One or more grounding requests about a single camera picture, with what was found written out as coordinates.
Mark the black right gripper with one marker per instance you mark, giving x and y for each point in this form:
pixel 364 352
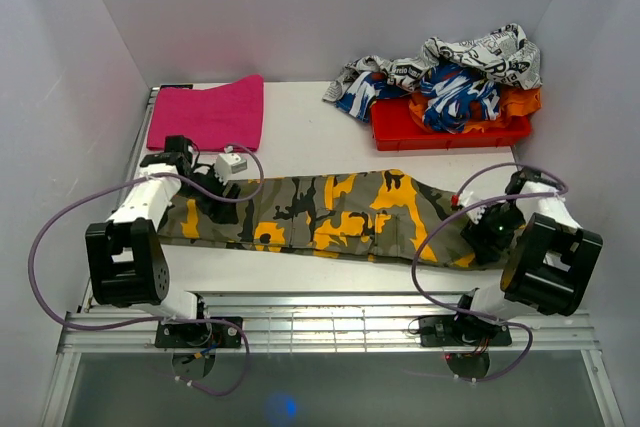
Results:
pixel 475 235

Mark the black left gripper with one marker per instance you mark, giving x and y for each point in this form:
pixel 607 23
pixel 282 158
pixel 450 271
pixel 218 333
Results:
pixel 221 211

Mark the camouflage yellow green trousers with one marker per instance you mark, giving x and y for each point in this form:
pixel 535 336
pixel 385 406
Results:
pixel 377 216

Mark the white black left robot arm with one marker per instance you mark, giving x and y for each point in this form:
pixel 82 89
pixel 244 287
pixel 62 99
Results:
pixel 126 261

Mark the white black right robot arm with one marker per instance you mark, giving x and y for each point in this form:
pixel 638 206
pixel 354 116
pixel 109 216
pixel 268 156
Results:
pixel 548 257

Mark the folded pink trousers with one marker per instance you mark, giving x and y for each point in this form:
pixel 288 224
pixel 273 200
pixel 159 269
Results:
pixel 213 118

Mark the orange trousers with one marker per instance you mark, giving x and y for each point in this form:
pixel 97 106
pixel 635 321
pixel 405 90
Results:
pixel 513 103

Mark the blue white patterned trousers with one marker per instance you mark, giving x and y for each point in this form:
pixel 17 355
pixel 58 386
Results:
pixel 449 88

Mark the newspaper print trousers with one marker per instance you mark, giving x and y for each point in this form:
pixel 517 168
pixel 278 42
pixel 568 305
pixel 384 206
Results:
pixel 504 56

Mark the red plastic tray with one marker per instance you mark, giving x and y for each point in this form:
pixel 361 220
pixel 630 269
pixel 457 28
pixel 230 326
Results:
pixel 394 130

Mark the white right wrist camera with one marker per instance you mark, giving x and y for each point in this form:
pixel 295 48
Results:
pixel 473 206

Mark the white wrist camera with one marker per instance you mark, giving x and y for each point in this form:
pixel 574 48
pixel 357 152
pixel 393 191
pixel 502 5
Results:
pixel 227 164
pixel 473 206

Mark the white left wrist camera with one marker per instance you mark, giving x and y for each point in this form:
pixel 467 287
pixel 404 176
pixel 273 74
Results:
pixel 227 164

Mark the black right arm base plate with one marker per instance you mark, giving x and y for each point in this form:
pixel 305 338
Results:
pixel 435 334

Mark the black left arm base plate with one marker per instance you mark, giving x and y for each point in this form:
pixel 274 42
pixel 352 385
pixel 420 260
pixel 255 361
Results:
pixel 223 334

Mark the aluminium table frame rail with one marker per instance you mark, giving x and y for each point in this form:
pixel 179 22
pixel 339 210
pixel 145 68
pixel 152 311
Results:
pixel 303 304

